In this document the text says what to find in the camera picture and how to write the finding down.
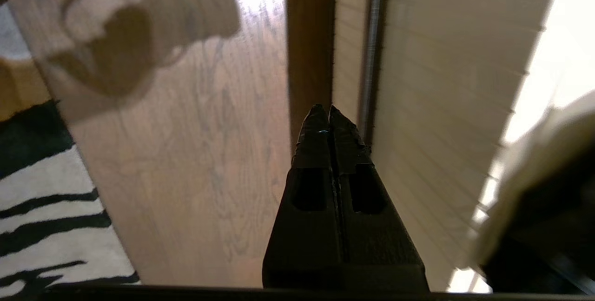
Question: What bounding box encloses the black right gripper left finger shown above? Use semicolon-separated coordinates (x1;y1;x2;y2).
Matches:
263;104;344;288

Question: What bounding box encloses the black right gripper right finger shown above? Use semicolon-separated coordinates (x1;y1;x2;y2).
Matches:
330;106;428;290

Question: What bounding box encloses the blurred cream and black object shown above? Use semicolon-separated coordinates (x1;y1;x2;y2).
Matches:
332;0;595;292

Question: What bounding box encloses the zebra striped rug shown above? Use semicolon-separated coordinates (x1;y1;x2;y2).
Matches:
0;100;140;288

